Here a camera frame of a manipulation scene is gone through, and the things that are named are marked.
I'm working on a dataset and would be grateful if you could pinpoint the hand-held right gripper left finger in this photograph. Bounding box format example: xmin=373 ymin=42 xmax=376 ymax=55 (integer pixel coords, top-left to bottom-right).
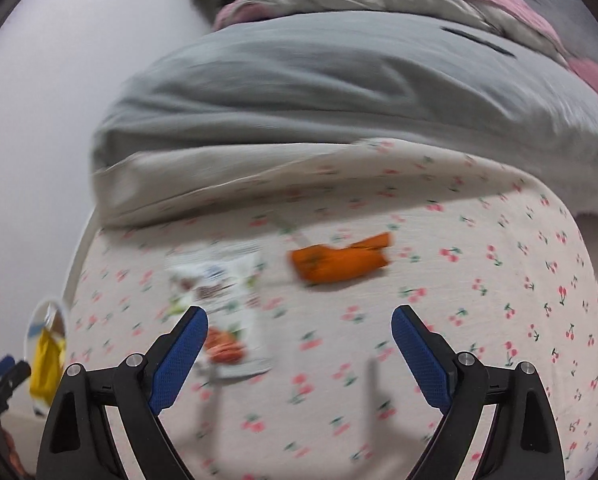
xmin=36 ymin=305 xmax=210 ymax=480

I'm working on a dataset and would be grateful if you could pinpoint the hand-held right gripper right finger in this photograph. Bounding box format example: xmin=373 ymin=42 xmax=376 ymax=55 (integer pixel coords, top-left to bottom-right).
xmin=391 ymin=304 xmax=568 ymax=480

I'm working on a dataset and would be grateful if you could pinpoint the white plastic bin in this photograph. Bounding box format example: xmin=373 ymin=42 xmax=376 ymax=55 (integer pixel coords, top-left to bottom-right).
xmin=24 ymin=298 xmax=70 ymax=417

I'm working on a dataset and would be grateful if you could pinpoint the white snack packet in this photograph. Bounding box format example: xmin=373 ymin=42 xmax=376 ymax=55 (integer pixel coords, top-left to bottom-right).
xmin=164 ymin=241 xmax=276 ymax=379

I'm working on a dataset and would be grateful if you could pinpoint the cherry printed bed sheet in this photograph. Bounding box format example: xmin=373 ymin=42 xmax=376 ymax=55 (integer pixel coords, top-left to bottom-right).
xmin=61 ymin=137 xmax=598 ymax=480

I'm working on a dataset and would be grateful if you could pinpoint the orange wrapper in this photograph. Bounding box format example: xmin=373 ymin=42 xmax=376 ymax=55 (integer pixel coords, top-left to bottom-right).
xmin=289 ymin=231 xmax=396 ymax=287

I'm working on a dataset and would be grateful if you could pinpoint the grey blanket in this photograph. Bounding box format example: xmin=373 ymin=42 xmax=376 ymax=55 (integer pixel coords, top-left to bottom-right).
xmin=89 ymin=12 xmax=598 ymax=229

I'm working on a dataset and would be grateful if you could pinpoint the black flat device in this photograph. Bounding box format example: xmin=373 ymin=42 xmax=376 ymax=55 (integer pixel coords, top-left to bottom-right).
xmin=440 ymin=25 xmax=518 ymax=59

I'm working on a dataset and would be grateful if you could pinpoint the grey pillow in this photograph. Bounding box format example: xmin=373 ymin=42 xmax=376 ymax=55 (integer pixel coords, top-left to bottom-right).
xmin=506 ymin=0 xmax=598 ymax=62

